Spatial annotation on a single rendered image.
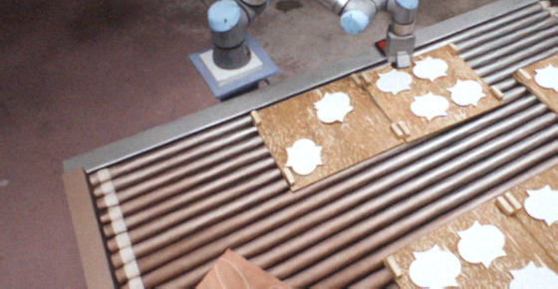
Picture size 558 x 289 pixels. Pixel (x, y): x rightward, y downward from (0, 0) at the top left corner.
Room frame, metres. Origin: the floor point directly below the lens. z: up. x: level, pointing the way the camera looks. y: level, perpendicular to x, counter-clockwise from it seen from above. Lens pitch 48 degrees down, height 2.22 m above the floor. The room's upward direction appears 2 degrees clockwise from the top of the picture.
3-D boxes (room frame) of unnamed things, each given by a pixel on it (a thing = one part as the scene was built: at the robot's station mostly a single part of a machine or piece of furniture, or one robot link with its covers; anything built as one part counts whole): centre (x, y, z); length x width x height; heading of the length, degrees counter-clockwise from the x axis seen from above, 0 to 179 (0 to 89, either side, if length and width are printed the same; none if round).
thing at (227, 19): (1.44, 0.44, 1.06); 0.13 x 0.12 x 0.14; 154
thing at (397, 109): (1.26, -0.32, 0.93); 0.41 x 0.35 x 0.02; 118
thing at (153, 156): (1.34, -0.06, 0.90); 1.95 x 0.05 x 0.05; 121
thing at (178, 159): (1.30, -0.09, 0.90); 1.95 x 0.05 x 0.05; 121
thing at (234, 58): (1.43, 0.44, 0.95); 0.15 x 0.15 x 0.10
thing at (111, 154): (1.40, -0.03, 0.89); 2.08 x 0.09 x 0.06; 121
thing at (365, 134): (1.06, 0.05, 0.93); 0.41 x 0.35 x 0.02; 120
